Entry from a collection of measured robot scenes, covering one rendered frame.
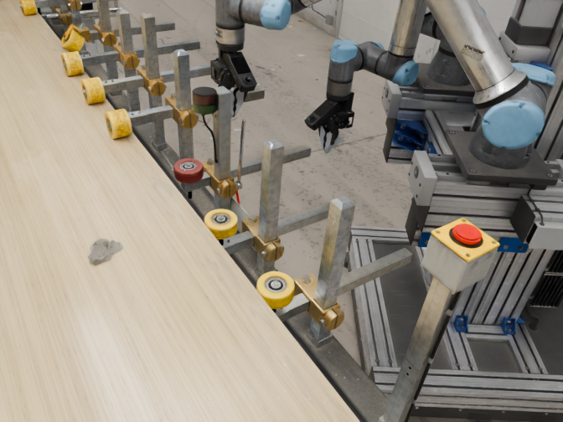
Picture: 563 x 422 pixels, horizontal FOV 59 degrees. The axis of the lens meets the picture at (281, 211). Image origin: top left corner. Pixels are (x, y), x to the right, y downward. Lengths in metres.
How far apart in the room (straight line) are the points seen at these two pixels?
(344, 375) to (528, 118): 0.67
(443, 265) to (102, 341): 0.62
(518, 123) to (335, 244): 0.46
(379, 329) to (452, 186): 0.76
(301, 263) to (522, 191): 1.29
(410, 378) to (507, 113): 0.57
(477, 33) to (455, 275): 0.56
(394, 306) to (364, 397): 0.91
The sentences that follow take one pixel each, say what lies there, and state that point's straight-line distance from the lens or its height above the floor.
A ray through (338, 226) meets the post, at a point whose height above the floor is 1.07.
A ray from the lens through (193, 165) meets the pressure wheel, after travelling 1.42.
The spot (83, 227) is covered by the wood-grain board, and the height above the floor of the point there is 0.90.
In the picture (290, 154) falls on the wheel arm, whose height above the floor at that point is 0.86.
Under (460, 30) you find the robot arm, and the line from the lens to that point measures 1.13.
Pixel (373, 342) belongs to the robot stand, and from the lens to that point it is 1.90.
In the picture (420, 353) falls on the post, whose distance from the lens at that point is 0.92.
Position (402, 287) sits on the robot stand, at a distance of 2.13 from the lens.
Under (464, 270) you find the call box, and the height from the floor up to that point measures 1.20.
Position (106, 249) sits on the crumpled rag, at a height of 0.91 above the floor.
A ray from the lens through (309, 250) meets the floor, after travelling 2.51.
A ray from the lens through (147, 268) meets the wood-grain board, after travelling 1.12.
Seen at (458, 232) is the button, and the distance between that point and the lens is 0.75.
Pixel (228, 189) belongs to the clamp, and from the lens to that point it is 1.41.
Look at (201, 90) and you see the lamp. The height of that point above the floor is 1.14.
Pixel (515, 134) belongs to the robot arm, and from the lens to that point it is 1.17.
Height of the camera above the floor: 1.67
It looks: 38 degrees down
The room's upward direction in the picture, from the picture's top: 5 degrees clockwise
